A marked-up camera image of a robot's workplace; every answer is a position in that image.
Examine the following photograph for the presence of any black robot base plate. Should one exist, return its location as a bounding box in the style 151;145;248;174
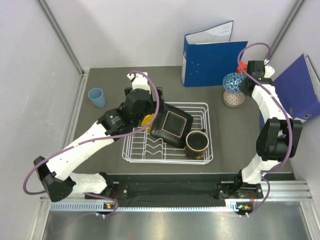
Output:
84;172;266;201

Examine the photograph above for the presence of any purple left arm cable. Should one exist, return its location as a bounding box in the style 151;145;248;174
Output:
23;70;161;218

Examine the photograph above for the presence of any brown floral patterned bowl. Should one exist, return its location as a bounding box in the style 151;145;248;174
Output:
223;90;245;108

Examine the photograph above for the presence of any yellow plate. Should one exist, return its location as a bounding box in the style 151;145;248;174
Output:
140;113;155;133

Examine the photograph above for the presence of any small orange object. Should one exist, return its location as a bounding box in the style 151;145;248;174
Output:
236;61;247;74

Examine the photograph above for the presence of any blue patterned bowl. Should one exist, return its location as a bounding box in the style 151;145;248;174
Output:
222;72;245;94

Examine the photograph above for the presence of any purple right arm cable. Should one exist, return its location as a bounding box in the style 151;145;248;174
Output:
237;42;296;218

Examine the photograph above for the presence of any white wire dish rack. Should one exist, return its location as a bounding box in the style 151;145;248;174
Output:
122;102;214;165

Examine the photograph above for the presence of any slotted cable duct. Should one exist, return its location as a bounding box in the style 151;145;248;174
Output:
50;201;244;213

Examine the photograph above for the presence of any blue standing binder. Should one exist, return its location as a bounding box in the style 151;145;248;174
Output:
181;20;248;87

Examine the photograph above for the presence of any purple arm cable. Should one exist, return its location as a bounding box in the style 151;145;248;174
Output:
237;42;296;218
23;70;161;218

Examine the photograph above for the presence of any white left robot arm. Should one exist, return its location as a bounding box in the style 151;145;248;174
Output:
33;70;162;203

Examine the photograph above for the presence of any black square plate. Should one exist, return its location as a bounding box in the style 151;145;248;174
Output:
150;103;194;149

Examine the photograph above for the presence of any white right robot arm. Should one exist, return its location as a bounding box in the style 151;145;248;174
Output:
233;60;303;198

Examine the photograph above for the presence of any dark brown mug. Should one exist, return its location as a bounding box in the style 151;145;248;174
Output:
184;129;210;160

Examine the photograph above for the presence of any light blue cup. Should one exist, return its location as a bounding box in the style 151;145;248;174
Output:
88;88;106;109

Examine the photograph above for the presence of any purple leaning binder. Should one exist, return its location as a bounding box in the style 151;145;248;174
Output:
274;54;320;122

